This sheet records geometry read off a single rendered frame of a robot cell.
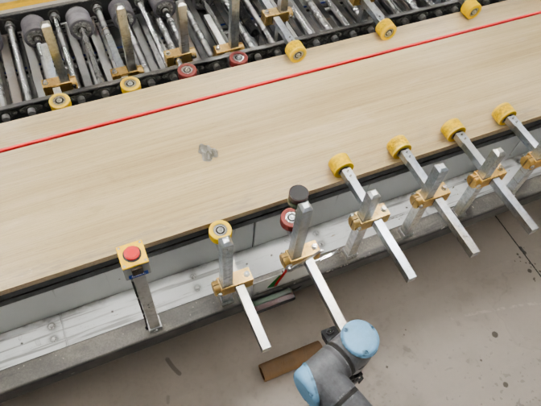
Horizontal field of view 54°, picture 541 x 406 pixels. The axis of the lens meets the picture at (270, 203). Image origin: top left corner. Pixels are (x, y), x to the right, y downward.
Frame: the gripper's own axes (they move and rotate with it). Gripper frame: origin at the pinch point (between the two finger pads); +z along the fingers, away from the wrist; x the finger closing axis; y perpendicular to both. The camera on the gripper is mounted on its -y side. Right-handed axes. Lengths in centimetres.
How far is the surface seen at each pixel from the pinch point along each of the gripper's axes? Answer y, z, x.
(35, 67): -175, 20, -58
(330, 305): -20.8, 7.7, 11.7
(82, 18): -187, 8, -32
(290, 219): -53, 3, 11
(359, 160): -68, 4, 47
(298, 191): -47, -24, 8
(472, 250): -18, -2, 61
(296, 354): -29, 86, 13
